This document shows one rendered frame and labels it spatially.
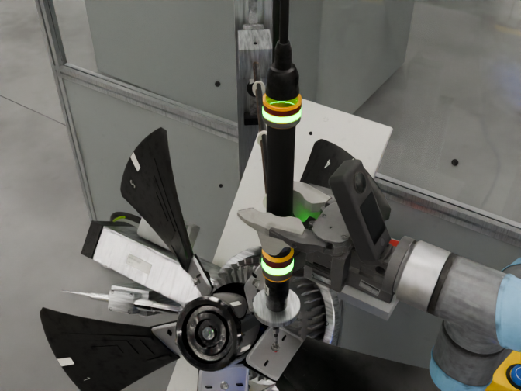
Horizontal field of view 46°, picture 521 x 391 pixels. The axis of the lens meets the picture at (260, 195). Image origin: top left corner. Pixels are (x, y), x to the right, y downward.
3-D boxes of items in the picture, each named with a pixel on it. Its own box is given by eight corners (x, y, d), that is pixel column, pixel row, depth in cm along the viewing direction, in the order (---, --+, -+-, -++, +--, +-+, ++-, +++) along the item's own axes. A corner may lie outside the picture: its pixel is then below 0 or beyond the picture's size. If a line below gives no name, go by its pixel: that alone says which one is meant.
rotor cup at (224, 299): (207, 278, 111) (168, 283, 99) (281, 285, 105) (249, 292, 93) (201, 358, 110) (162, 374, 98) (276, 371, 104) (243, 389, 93)
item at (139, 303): (214, 321, 113) (65, 295, 127) (215, 309, 113) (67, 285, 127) (208, 323, 111) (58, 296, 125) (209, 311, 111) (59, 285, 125)
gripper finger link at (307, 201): (265, 208, 85) (313, 243, 80) (266, 174, 81) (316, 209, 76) (281, 198, 87) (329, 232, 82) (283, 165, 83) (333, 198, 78)
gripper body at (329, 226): (297, 275, 78) (385, 316, 73) (300, 227, 72) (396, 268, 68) (324, 240, 83) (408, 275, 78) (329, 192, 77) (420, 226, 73)
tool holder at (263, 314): (250, 282, 95) (250, 237, 89) (295, 279, 96) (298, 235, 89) (253, 329, 89) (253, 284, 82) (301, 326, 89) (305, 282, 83)
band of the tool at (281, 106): (261, 110, 71) (261, 88, 69) (298, 109, 71) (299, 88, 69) (263, 132, 68) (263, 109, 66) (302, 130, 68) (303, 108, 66)
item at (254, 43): (238, 59, 139) (237, 24, 134) (268, 58, 140) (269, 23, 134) (239, 82, 131) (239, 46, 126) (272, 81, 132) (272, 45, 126)
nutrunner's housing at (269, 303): (262, 309, 94) (263, 33, 64) (288, 308, 95) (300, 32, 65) (263, 330, 91) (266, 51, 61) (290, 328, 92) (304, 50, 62)
